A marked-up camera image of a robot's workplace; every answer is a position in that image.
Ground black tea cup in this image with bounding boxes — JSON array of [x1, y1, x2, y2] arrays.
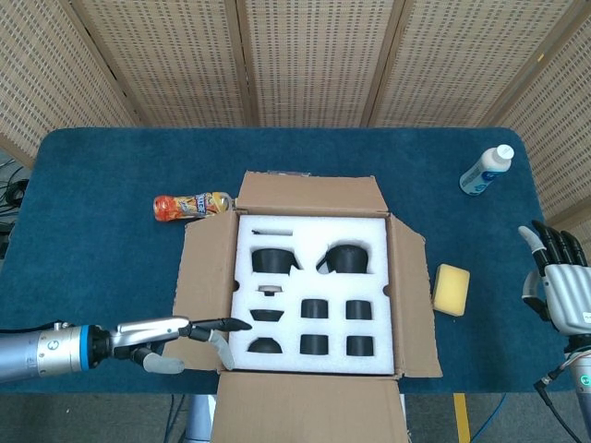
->
[[344, 299, 373, 320], [345, 335, 375, 356], [300, 298, 330, 319], [299, 334, 330, 355]]

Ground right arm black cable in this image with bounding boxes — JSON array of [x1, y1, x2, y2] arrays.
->
[[533, 354, 585, 443]]

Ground yellow sponge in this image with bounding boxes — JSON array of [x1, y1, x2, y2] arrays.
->
[[431, 263, 471, 317]]

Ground white bottle blue label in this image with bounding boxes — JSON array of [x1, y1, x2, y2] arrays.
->
[[458, 144, 515, 197]]

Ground black teapot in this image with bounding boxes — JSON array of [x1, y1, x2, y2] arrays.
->
[[251, 247, 301, 274]]

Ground black floor cables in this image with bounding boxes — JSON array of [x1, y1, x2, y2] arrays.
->
[[0, 156, 31, 218]]

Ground red brown cardboard box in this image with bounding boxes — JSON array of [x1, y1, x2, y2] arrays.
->
[[162, 170, 444, 443]]

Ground blue carpet table cover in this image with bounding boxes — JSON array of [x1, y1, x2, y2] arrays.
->
[[0, 127, 576, 396]]

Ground white foam insert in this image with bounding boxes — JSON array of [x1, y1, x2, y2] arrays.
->
[[229, 214, 394, 376]]

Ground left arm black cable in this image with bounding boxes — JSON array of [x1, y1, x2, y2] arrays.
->
[[0, 323, 70, 334]]

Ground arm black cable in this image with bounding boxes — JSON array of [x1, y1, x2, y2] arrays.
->
[[533, 354, 585, 443], [0, 323, 70, 334]]

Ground black pitcher with handle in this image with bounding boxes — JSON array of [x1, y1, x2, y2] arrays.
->
[[316, 244, 371, 275]]

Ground yellow floor tape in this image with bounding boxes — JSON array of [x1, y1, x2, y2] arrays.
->
[[452, 393, 471, 443]]

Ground blue floor cable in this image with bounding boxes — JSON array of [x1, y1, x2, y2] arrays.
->
[[168, 394, 186, 443], [470, 395, 507, 443]]

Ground woven folding screen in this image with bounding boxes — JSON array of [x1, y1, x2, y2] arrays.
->
[[0, 0, 591, 264]]

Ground orange drink bottle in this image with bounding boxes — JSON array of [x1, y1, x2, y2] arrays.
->
[[152, 192, 235, 224]]

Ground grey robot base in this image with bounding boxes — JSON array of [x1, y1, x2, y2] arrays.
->
[[184, 394, 221, 443]]

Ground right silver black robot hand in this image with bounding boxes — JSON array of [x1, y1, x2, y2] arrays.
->
[[517, 220, 591, 334]]

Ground black round bowl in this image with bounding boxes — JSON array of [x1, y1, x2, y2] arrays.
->
[[247, 337, 283, 355]]

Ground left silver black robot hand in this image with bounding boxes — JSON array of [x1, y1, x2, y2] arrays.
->
[[108, 316, 253, 374]]

